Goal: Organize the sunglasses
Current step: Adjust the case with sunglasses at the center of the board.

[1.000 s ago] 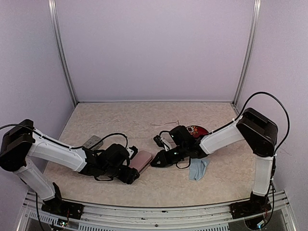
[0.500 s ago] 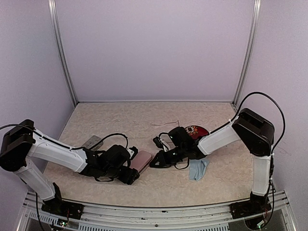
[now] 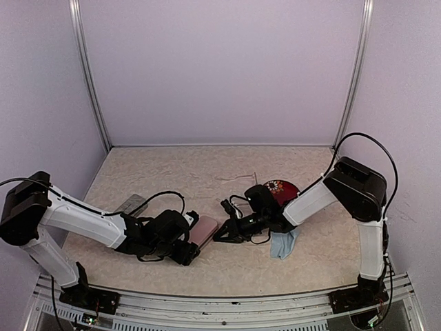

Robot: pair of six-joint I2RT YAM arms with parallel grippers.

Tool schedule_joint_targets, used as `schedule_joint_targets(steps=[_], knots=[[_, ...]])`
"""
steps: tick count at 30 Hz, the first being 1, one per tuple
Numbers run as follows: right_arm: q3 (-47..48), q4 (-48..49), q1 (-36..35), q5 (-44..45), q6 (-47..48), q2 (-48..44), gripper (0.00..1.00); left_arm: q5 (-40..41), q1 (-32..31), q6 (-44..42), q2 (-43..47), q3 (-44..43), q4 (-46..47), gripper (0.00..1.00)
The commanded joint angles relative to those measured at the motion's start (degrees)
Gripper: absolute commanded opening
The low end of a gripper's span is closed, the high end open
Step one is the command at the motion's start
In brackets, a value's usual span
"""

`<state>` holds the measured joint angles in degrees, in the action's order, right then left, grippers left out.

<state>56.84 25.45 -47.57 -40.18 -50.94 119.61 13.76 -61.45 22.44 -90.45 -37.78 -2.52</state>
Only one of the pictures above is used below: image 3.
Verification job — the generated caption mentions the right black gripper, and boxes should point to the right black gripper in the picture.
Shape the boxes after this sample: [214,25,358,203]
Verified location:
[213,210,268,242]

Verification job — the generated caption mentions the pink glasses case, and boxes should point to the pink glasses case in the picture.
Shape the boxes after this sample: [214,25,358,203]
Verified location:
[189,216,218,250]

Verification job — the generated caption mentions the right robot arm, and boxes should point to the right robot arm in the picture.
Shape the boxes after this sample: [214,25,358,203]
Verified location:
[213,157,391,313]

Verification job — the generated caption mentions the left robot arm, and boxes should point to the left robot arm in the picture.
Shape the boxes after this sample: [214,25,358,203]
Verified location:
[1,171,200,314]

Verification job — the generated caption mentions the clear pink glasses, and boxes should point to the clear pink glasses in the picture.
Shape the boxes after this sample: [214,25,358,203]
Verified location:
[214,172,258,205]

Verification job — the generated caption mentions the small blue cleaning cloth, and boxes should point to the small blue cleaning cloth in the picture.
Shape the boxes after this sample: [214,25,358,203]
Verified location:
[269,228,300,260]

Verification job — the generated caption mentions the grey glasses case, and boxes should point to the grey glasses case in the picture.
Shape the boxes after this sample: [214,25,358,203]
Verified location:
[115,194,148,217]

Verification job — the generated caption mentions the red floral plate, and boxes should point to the red floral plate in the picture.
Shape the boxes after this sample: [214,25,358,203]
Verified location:
[264,179,300,206]

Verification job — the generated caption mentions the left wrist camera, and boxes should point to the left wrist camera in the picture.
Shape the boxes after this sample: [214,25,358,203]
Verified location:
[183,210,200,230]

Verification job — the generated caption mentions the front aluminium rail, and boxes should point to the front aluminium rail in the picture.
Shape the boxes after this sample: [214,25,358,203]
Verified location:
[21,274,427,330]

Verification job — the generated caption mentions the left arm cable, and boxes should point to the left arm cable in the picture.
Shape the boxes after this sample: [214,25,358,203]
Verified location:
[0,177,185,221]

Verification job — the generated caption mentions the right aluminium frame post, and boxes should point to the right aluminium frame post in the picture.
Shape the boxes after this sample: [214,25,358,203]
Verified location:
[333,0,374,149]

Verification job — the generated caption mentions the aluminium frame post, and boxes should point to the aluminium frame post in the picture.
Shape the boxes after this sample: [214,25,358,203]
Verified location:
[333,0,374,149]
[69,0,113,154]

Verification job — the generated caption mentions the left aluminium frame post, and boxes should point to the left aluminium frame post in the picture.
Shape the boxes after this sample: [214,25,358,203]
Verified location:
[69,0,113,154]

